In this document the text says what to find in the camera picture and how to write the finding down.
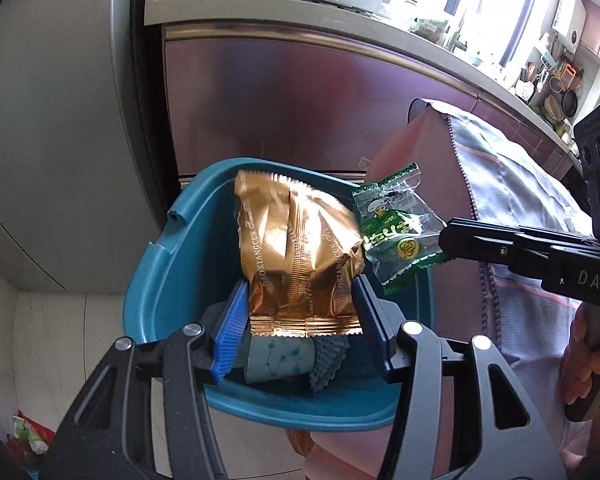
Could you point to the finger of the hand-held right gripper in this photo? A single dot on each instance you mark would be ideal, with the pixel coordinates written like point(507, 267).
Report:
point(500, 257)
point(485, 230)

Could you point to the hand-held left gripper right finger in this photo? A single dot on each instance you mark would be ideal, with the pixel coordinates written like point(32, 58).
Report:
point(372, 325)

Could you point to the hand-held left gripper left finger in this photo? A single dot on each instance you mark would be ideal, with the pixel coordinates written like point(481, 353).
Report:
point(230, 330)

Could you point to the white foam fruit net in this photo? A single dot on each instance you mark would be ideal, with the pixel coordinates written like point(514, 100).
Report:
point(327, 360)

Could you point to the white printed paper cup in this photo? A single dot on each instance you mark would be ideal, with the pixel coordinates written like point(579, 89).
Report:
point(280, 357)

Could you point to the blue plastic bin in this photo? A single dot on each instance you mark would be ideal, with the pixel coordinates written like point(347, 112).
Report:
point(180, 270)

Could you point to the green candy wrapper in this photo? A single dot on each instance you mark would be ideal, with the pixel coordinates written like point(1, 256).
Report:
point(390, 240)

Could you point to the gold foil wrapper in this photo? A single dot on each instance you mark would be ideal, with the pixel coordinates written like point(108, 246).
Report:
point(290, 240)

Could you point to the person's right hand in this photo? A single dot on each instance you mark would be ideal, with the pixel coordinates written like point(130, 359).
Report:
point(575, 365)

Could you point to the blue checked cloth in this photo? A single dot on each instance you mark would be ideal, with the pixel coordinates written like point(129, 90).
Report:
point(505, 185)

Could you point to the black frying pan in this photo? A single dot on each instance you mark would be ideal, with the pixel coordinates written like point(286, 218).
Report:
point(571, 105)

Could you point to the woven basket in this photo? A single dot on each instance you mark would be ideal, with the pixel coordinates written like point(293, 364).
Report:
point(552, 107)

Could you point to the white utensil holder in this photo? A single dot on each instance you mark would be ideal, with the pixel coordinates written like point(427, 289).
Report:
point(526, 91)

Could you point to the white water heater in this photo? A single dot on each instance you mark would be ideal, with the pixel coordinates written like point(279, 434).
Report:
point(569, 15)

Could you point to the dark framed window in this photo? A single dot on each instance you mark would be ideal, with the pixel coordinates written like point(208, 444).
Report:
point(485, 0)

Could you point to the green white packet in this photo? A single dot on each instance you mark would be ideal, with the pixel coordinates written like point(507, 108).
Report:
point(27, 435)

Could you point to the kitchen counter with cabinets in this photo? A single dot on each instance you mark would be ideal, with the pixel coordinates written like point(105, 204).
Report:
point(280, 100)

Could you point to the grey refrigerator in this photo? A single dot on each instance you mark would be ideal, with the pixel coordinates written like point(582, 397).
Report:
point(55, 110)

